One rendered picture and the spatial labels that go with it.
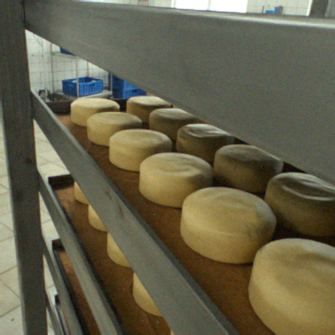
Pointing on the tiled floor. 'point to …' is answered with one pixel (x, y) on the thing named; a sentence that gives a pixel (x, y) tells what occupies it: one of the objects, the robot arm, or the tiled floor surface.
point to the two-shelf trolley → (77, 81)
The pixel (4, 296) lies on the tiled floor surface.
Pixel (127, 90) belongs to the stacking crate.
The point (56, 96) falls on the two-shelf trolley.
